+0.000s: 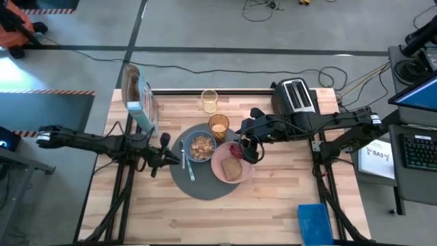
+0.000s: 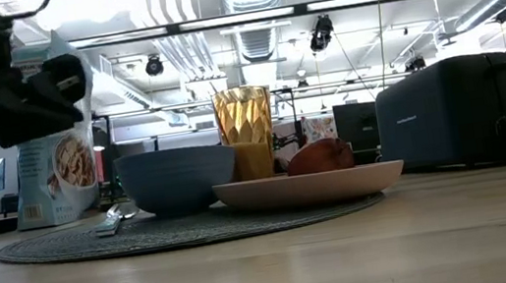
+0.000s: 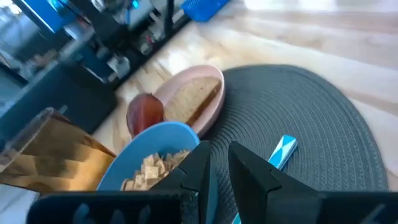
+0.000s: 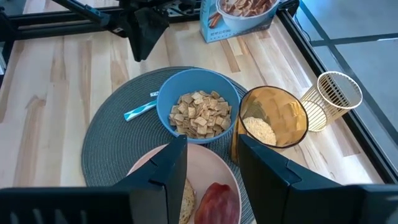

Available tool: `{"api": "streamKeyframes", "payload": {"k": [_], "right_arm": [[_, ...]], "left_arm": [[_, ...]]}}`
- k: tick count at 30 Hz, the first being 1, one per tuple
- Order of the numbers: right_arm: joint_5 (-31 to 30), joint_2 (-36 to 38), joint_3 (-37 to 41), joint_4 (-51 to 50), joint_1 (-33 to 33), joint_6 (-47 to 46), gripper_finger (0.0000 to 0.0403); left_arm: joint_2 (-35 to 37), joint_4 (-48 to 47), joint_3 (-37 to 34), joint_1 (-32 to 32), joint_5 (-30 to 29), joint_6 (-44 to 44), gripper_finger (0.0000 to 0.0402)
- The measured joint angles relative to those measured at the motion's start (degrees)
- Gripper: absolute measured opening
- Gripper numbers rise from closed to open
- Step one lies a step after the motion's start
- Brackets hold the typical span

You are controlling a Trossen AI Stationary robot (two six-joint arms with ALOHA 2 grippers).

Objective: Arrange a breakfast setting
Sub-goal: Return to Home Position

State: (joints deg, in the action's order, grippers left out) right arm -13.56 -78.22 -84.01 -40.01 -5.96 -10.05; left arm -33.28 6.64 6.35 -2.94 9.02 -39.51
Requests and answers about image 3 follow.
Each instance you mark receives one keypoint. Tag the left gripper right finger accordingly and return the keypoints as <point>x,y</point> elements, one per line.
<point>258,193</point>

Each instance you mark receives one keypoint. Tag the brown bread slice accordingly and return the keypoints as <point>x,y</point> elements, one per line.
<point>192,99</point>

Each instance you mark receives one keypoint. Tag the amber faceted glass tumbler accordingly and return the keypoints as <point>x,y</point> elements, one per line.
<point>56,155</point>

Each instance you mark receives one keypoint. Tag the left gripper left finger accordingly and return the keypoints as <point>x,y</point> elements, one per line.
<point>199,174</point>

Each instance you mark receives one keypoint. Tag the blue plastic basket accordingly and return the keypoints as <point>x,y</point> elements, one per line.
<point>202,9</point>

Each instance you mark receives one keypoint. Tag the grey round woven placemat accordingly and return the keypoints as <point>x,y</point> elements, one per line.
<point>295,102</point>

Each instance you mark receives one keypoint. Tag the blue bowl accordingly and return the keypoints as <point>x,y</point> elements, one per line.
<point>155,140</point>

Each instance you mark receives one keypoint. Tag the black two-slot toaster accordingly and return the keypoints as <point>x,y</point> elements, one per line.
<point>62,99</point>

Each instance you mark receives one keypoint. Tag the cinnamon square cereal heap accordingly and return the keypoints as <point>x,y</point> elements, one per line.
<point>152,171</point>

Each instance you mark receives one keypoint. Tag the pink plate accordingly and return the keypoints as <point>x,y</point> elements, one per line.
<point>169,88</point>

